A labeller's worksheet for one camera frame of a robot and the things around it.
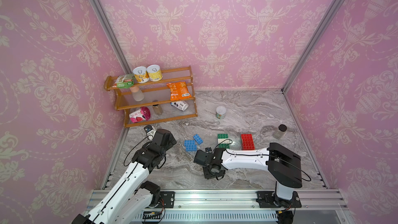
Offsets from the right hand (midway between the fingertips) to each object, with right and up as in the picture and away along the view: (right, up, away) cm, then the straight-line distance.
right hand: (209, 176), depth 81 cm
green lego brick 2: (+8, +14, +6) cm, 18 cm away
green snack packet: (-46, +50, +2) cm, 68 cm away
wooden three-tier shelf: (-33, +43, +13) cm, 56 cm away
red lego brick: (+23, +17, +11) cm, 31 cm away
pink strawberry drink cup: (-41, +32, +16) cm, 54 cm away
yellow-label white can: (-30, +55, +2) cm, 62 cm away
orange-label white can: (-37, +54, +2) cm, 65 cm away
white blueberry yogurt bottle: (-18, +37, +22) cm, 47 cm away
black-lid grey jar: (+42, +21, +10) cm, 48 cm away
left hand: (-22, +19, 0) cm, 29 cm away
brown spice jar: (-33, +35, +19) cm, 51 cm away
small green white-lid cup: (+8, +33, +19) cm, 39 cm away
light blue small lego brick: (-6, +17, +11) cm, 21 cm away
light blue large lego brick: (-11, +14, +9) cm, 20 cm away
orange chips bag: (-19, +47, +16) cm, 53 cm away
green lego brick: (+9, +19, +11) cm, 23 cm away
